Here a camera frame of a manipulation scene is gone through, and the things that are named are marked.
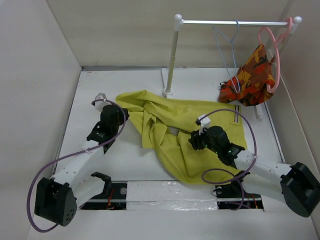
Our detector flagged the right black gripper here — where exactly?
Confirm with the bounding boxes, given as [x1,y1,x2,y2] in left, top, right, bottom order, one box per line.
[187,124,220,155]

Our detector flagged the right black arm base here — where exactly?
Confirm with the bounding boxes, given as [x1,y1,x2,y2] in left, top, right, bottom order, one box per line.
[211,182,264,210]

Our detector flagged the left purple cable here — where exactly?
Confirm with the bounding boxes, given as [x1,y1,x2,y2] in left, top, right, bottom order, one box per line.
[26,98,127,232]

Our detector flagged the white clothes rack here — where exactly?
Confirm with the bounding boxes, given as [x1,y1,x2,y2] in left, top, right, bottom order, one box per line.
[160,14,303,123]

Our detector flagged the pink plastic hanger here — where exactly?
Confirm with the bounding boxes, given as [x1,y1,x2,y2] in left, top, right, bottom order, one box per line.
[257,17,294,94]

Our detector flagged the orange camouflage shorts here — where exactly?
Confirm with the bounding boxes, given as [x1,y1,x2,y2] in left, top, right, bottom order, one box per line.
[218,44,276,106]

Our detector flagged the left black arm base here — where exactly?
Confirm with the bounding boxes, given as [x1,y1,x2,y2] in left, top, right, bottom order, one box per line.
[79,172,128,211]

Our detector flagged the light blue wire hanger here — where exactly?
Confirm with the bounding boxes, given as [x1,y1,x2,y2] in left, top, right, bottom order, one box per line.
[212,19,242,92]

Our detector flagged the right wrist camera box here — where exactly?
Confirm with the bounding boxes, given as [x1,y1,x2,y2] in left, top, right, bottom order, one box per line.
[195,114,211,128]

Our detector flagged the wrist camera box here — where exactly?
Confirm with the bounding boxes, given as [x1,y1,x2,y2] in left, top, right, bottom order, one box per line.
[92,92,109,113]
[195,114,211,128]

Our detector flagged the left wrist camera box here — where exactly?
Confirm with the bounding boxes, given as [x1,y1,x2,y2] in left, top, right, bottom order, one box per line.
[92,92,109,113]

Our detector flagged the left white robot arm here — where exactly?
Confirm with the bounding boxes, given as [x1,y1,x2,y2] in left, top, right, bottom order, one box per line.
[34,104,129,227]

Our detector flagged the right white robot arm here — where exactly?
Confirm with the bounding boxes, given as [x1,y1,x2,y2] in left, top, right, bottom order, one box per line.
[188,126,320,218]

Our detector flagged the yellow trousers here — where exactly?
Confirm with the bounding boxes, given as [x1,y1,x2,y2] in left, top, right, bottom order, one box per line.
[115,90,247,184]

